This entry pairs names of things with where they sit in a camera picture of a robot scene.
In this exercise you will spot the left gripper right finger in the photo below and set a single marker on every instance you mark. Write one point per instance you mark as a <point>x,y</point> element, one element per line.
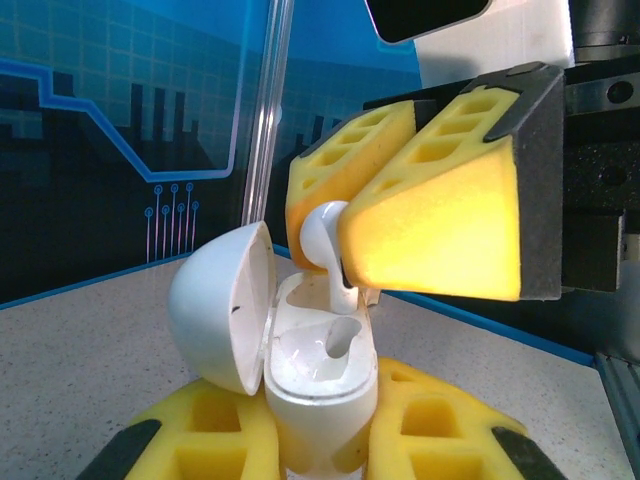
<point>435,435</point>

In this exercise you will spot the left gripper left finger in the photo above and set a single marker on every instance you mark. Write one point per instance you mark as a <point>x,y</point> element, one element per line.
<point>210,440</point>

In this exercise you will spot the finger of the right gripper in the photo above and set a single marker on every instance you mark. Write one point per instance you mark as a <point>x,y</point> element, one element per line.
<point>450,225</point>
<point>325,165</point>

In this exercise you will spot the pale pink earbud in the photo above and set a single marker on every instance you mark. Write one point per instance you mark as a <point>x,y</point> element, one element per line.
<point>317,235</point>

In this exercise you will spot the pale pink earbud case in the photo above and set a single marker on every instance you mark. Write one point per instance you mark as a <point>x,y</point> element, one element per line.
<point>315,400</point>

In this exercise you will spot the aluminium frame post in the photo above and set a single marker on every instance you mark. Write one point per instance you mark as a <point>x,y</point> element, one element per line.
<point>267,100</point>

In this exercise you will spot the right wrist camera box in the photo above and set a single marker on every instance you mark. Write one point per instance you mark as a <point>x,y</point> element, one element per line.
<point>475,55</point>

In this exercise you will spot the aluminium side rail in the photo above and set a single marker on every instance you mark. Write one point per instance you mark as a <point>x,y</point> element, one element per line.
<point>622,415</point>

